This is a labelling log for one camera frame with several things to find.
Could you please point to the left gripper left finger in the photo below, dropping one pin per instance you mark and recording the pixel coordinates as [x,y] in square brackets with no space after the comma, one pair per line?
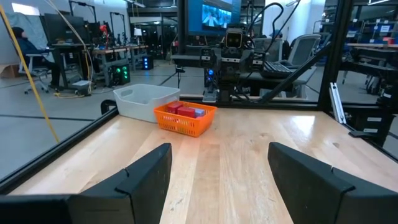
[146,186]

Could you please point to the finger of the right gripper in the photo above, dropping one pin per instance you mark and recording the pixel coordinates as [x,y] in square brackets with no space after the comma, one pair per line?
[209,58]
[257,59]

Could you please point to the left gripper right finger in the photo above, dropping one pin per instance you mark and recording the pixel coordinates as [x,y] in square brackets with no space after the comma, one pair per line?
[311,193]

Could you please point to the light blue wall charger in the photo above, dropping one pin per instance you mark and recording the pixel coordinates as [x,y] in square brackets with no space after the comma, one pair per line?
[200,112]

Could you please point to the red wall charger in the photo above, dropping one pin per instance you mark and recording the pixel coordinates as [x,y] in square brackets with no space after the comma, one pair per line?
[174,107]
[186,112]

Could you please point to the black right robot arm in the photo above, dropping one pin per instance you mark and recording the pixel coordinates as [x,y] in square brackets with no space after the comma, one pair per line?
[228,88]

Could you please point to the grey office chair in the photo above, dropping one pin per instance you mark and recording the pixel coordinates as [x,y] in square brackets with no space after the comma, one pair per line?
[306,48]

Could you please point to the white office chair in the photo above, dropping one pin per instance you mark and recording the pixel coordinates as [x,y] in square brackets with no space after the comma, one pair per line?
[35,70]

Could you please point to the black side desk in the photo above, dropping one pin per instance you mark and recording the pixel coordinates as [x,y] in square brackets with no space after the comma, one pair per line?
[189,57]

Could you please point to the black keyboard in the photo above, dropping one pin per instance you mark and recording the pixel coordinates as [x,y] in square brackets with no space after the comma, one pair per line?
[276,70]

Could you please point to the blue screen monitor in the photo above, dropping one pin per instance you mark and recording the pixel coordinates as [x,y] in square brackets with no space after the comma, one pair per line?
[211,15]

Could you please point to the computer tower blue lights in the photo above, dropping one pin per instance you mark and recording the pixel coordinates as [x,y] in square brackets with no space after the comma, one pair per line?
[147,63]

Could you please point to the orange plastic basket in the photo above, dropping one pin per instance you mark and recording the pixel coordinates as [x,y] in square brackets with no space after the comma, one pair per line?
[183,126]

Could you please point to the white plastic bin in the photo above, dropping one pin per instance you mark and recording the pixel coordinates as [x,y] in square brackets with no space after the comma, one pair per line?
[140,104]

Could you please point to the computer tower green lights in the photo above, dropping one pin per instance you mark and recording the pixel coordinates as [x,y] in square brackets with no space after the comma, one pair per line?
[120,74]

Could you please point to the wooden work desk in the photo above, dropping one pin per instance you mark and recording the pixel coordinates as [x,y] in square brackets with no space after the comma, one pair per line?
[118,49]

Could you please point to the red desk gadget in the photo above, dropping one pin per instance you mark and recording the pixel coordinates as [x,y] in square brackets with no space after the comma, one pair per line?
[104,32]

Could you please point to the black desk monitor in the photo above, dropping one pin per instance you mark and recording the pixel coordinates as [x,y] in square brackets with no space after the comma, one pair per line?
[62,28]

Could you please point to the cardboard box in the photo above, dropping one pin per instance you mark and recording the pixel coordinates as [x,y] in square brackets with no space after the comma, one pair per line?
[8,71]

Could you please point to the person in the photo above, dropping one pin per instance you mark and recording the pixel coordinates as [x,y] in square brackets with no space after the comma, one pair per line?
[29,49]

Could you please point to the grey cloth backdrop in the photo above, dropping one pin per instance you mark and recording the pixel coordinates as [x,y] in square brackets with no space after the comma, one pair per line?
[28,21]

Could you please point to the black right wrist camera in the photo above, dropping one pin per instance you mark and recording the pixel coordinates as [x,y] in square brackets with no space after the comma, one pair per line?
[234,39]

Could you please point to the black flat table bracket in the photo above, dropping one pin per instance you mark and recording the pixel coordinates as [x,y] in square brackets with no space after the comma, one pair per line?
[360,134]

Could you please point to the black aluminium table frame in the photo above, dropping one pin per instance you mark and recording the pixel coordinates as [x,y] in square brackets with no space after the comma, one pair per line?
[334,46]

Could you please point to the silver aluminium bracket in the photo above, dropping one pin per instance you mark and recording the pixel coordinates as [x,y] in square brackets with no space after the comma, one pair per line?
[338,104]

